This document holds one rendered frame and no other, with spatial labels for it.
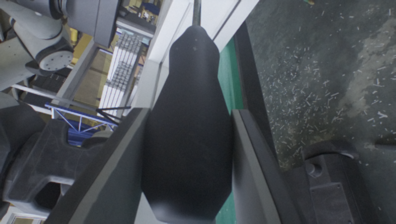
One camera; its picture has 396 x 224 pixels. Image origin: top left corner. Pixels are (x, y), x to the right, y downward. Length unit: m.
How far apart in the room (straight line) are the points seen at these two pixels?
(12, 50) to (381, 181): 1.22
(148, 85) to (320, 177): 0.76
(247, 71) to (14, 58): 0.55
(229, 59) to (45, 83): 4.54
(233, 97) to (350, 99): 1.03
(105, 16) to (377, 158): 1.02
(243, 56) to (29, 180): 0.34
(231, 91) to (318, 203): 0.78
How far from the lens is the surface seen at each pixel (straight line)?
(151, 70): 0.28
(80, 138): 4.82
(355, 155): 1.02
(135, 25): 0.37
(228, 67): 0.22
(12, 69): 0.65
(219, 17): 0.25
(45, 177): 0.39
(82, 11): 0.37
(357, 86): 1.20
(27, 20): 0.53
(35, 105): 4.44
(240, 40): 0.27
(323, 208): 0.92
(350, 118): 1.16
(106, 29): 0.37
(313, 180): 0.92
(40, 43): 0.60
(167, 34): 0.26
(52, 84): 4.67
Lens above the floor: 0.95
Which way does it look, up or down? 21 degrees down
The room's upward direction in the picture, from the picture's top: 70 degrees counter-clockwise
